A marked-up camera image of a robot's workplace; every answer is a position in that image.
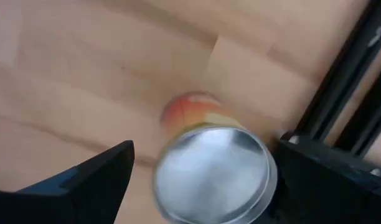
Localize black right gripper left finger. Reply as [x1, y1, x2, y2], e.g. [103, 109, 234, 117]
[0, 139, 136, 224]

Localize black aluminium table frame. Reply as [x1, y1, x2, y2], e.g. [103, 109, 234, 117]
[294, 0, 381, 159]

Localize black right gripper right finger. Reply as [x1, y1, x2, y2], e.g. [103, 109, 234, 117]
[255, 139, 381, 224]

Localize peach label tin can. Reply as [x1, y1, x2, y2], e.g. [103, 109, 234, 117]
[152, 90, 278, 224]

